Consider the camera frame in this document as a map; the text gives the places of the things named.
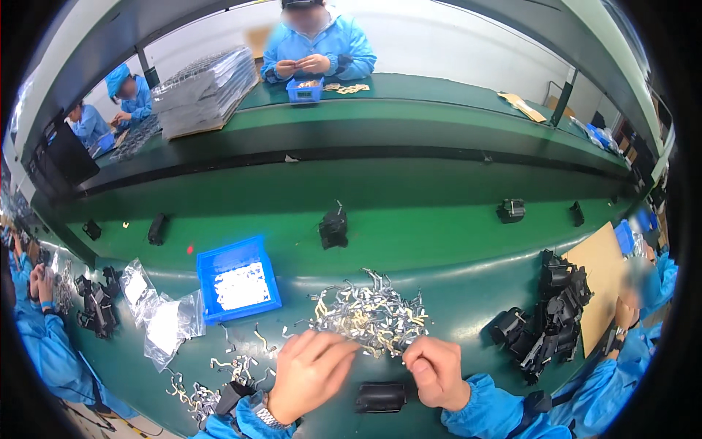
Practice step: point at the small pile of black housings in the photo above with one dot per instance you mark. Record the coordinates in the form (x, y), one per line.
(98, 307)

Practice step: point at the black wrist band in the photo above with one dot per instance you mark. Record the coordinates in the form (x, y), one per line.
(233, 396)
(532, 409)

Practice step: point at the clear plastic bag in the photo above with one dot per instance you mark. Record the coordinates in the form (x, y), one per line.
(167, 329)
(136, 288)

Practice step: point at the stack of clear plastic trays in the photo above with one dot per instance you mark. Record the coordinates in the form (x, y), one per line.
(203, 93)

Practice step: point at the large pile of black housings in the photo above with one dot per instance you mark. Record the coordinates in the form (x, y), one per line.
(554, 313)

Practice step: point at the brown cardboard sheet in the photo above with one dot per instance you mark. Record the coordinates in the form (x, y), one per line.
(598, 285)

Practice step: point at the small bent metal clip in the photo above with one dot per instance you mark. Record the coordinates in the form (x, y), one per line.
(386, 350)

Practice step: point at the black machine box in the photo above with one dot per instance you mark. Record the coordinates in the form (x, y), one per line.
(63, 159)

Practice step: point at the black plastic part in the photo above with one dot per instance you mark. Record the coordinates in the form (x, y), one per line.
(577, 214)
(91, 229)
(333, 228)
(511, 210)
(157, 229)

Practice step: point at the heap of white parts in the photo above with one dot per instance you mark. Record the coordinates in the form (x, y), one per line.
(241, 286)

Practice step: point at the scattered group of metal clips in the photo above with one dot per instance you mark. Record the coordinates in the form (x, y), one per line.
(219, 384)

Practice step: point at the small blue plastic bin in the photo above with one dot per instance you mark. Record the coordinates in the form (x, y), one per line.
(305, 93)

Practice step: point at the beige paper sheet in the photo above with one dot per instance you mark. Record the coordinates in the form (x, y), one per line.
(524, 107)

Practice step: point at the heap of beige parts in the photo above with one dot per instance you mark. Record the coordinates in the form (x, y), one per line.
(346, 88)

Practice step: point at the large blue plastic bin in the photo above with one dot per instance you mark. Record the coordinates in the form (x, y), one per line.
(211, 274)

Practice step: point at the silver wrist watch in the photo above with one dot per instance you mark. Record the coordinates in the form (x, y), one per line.
(268, 415)

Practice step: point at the person's right hand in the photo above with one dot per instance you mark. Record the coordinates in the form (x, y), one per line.
(439, 378)

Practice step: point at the blue plastic crate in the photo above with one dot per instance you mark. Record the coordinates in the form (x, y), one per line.
(625, 237)

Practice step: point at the heap of blue bags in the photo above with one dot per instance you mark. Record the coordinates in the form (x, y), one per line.
(598, 134)

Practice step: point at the pile of metal clips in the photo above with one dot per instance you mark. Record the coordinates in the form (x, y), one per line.
(373, 313)

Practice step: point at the person's left hand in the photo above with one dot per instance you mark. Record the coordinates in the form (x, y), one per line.
(307, 378)

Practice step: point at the black plastic housing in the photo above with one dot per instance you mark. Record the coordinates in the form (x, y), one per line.
(379, 397)

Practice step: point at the dark tray of parts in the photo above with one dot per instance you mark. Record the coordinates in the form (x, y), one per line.
(136, 138)

